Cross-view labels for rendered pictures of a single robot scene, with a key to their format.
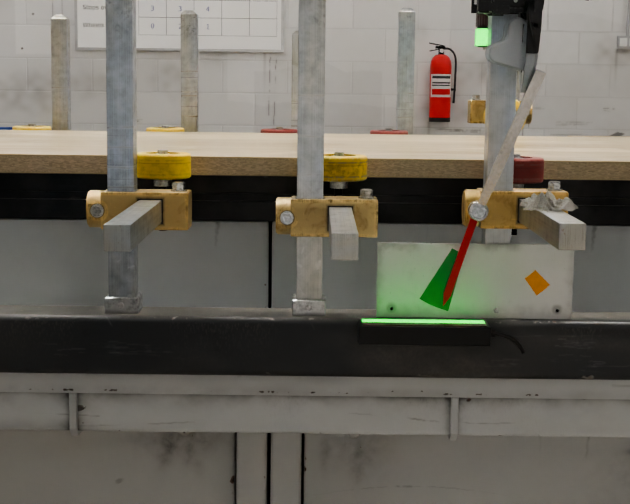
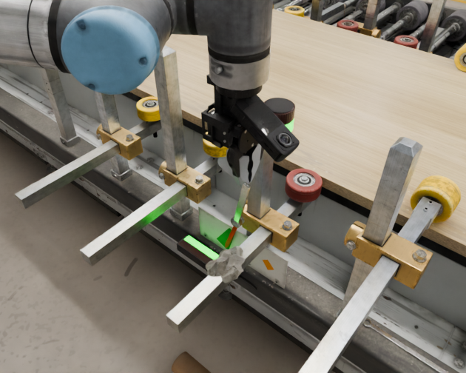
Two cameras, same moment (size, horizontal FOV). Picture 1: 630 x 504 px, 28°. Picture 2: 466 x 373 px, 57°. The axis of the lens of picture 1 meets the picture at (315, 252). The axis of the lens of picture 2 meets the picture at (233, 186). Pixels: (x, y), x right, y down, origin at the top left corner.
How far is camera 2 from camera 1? 1.38 m
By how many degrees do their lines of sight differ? 49
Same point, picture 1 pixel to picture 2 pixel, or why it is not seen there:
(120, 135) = (100, 108)
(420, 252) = (215, 220)
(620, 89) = not seen: outside the picture
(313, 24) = (162, 88)
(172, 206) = (122, 148)
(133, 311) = (119, 180)
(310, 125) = (167, 139)
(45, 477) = not seen: hidden behind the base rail
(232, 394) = not seen: hidden behind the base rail
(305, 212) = (169, 177)
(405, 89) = (435, 9)
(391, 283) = (205, 226)
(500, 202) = (251, 221)
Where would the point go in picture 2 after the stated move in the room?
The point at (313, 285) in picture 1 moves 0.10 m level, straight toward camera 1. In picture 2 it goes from (177, 206) to (149, 229)
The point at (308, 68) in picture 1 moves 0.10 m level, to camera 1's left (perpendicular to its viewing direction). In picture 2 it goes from (163, 110) to (132, 95)
